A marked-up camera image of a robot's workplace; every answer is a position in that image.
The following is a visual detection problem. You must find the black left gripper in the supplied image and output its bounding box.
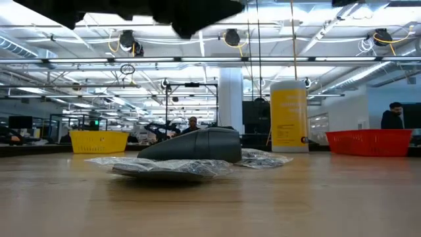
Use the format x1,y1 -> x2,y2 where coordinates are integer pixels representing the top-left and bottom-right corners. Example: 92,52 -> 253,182
12,0 -> 155,30

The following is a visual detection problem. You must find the dark grey plastic case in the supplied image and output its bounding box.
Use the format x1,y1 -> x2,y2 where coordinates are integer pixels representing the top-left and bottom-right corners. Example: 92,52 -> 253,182
137,126 -> 243,164

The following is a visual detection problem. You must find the clear packet with black item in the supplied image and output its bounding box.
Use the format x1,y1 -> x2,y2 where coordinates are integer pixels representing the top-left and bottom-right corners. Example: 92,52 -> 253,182
84,156 -> 234,182
234,147 -> 294,170

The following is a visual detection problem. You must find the white building column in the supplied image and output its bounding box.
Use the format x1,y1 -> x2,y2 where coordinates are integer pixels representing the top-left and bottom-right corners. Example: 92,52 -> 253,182
218,67 -> 244,134

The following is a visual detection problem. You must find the person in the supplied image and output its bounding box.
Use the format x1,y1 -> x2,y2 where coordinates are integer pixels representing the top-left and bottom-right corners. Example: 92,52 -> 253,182
181,116 -> 201,136
380,101 -> 405,130

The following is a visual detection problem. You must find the black monitor screen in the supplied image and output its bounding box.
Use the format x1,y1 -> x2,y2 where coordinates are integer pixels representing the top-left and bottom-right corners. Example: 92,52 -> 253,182
403,102 -> 421,130
242,97 -> 271,134
8,115 -> 34,130

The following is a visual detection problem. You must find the yellow plastic basket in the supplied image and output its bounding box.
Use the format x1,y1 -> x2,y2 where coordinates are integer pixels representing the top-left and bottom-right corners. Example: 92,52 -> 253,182
68,130 -> 130,155

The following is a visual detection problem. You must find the white yellow-label wipes canister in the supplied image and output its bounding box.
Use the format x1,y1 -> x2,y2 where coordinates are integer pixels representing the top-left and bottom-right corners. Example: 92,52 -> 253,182
269,80 -> 310,153

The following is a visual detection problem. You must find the red plastic basket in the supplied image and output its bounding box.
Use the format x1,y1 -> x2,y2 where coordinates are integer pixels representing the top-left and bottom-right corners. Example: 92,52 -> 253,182
325,128 -> 413,157

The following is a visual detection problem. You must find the black ceiling cable reel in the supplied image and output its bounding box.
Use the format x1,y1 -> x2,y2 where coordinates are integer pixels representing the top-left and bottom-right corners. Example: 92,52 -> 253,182
373,28 -> 394,47
224,28 -> 241,47
118,29 -> 136,52
131,41 -> 145,57

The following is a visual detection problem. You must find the black hanging cable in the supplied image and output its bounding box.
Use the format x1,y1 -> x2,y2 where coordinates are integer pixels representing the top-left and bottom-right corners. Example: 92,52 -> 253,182
245,0 -> 254,99
255,0 -> 263,99

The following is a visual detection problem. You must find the black background station frame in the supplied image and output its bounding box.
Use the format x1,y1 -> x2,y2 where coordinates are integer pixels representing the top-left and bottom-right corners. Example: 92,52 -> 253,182
164,82 -> 219,130

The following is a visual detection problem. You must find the black metal table frame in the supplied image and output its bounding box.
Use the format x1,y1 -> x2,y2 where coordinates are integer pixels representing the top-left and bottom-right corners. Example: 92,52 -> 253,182
0,142 -> 421,158

